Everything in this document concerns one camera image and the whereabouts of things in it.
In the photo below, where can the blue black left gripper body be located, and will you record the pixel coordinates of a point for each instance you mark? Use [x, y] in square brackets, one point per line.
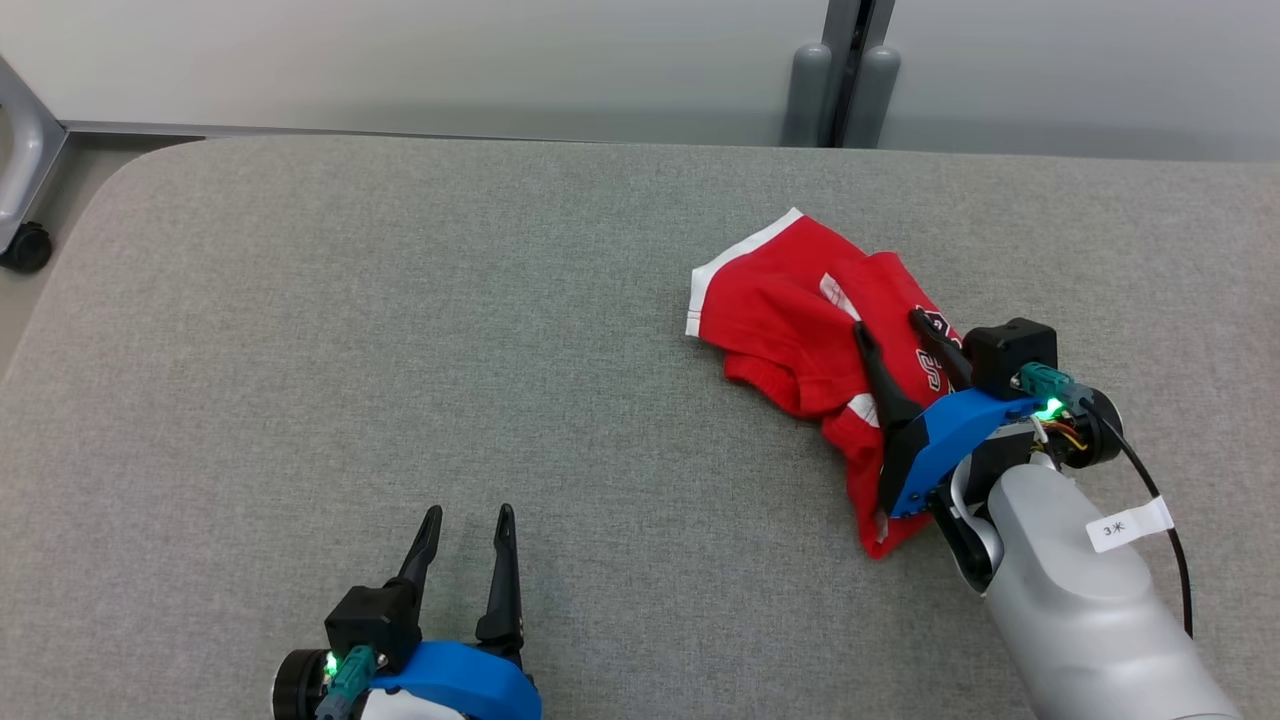
[470, 680]

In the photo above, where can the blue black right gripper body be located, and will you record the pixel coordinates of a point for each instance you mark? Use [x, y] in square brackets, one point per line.
[940, 440]

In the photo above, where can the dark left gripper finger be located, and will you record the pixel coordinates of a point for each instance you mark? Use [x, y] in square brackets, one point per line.
[425, 550]
[503, 600]

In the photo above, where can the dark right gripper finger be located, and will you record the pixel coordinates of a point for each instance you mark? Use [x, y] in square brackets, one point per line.
[945, 350]
[888, 395]

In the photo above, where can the red basketball shorts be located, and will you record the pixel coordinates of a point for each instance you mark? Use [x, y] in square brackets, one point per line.
[770, 300]

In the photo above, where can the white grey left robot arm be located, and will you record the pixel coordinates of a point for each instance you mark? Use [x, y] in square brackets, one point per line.
[410, 708]

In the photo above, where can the black caster wheel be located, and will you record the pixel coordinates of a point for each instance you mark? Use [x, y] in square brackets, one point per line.
[25, 250]

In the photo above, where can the grey metal cart leg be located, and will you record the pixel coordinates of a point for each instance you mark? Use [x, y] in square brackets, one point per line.
[30, 150]

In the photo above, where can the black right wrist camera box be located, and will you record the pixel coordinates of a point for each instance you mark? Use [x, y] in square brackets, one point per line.
[1010, 355]

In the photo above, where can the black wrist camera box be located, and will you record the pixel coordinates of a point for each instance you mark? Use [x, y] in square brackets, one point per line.
[1010, 355]
[370, 620]

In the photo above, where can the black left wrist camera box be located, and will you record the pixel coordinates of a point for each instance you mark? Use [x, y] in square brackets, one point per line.
[370, 620]

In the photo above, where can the grey cylindrical post bumper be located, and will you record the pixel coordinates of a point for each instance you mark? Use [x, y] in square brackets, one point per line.
[808, 100]
[875, 100]

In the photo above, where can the grey metal partition post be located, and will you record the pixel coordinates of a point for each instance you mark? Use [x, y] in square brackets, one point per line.
[838, 20]

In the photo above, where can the grey wall base rail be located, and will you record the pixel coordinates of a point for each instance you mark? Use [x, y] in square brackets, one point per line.
[300, 130]

